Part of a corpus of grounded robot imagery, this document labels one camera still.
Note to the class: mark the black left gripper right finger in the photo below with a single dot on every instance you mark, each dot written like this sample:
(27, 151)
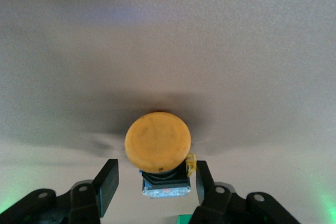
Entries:
(207, 190)

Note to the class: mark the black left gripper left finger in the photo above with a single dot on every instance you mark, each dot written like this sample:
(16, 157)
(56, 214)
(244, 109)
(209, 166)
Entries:
(107, 182)

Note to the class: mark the orange push button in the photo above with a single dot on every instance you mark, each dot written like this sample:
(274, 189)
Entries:
(157, 142)

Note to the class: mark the green foam cube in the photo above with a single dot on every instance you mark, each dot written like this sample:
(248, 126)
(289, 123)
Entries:
(187, 220)

